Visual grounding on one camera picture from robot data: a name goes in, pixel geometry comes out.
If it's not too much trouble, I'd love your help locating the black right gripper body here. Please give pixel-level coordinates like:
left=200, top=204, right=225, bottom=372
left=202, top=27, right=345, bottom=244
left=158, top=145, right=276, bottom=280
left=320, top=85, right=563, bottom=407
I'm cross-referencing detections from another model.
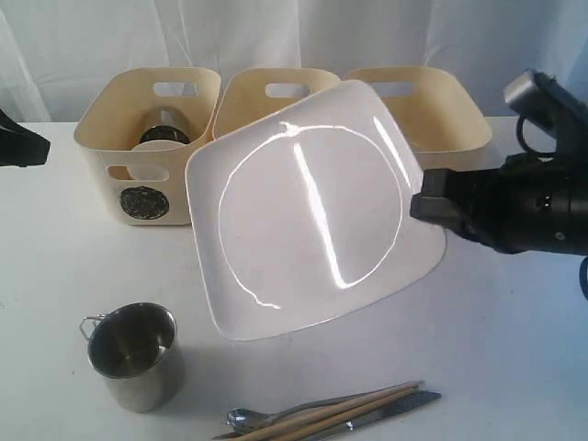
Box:
left=458, top=154, right=587, bottom=255

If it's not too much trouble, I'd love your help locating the white square plate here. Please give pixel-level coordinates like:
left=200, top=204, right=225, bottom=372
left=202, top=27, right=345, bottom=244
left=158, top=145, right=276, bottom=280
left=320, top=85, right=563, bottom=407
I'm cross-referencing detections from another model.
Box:
left=186, top=80, right=447, bottom=341

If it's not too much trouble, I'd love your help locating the steel tumbler cup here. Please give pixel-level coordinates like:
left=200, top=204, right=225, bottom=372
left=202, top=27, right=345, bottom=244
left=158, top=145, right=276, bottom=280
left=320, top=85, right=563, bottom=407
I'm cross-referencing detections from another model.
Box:
left=139, top=107, right=190, bottom=144

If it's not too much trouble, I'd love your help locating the white plastic bowl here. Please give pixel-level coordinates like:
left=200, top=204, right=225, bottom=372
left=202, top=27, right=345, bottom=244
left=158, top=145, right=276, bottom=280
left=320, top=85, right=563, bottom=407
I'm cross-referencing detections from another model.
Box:
left=122, top=140, right=195, bottom=183

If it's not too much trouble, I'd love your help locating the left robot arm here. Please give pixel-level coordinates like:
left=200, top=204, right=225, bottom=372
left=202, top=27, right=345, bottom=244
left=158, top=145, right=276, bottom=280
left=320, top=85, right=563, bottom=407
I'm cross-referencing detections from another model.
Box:
left=0, top=110, right=51, bottom=167

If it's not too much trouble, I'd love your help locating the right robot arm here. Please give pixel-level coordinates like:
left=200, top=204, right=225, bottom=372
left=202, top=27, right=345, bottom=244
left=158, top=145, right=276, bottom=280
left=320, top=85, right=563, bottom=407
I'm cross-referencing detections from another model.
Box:
left=410, top=70, right=587, bottom=255

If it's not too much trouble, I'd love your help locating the cream bin square mark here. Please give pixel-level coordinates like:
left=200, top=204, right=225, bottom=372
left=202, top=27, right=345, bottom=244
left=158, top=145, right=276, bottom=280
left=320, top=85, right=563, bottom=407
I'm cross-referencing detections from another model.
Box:
left=345, top=65, right=492, bottom=171

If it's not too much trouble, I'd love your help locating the steel table knife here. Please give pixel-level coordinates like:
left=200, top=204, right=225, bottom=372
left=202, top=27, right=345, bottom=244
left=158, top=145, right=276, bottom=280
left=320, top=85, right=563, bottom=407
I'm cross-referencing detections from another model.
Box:
left=212, top=390, right=442, bottom=440

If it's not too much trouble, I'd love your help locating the lower wooden chopstick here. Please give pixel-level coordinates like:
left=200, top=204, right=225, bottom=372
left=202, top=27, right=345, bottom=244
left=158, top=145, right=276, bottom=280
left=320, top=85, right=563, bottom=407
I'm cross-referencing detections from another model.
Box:
left=272, top=388, right=419, bottom=441

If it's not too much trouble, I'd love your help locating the wooden chopstick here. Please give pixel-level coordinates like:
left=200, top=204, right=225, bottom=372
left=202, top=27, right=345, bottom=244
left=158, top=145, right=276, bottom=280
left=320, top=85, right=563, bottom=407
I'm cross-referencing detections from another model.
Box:
left=235, top=380, right=424, bottom=440
left=272, top=388, right=419, bottom=441

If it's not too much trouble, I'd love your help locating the upper wooden chopstick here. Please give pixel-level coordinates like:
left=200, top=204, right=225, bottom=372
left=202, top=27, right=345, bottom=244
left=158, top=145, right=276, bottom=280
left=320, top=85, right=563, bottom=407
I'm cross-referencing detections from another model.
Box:
left=235, top=380, right=424, bottom=440

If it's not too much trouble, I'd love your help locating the steel spoon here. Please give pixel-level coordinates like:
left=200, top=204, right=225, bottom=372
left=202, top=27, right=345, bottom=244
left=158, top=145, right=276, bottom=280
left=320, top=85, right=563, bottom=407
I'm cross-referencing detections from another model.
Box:
left=226, top=391, right=372, bottom=435

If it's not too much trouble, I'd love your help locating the cream bin circle mark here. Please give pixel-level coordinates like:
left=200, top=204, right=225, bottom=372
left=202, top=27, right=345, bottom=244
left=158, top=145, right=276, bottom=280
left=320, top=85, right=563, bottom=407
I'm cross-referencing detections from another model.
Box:
left=73, top=67, right=223, bottom=228

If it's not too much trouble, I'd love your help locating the steel mug wire handle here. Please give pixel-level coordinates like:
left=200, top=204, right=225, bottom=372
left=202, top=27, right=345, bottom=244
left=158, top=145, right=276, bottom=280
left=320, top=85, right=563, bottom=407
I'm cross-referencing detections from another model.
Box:
left=80, top=301, right=187, bottom=413

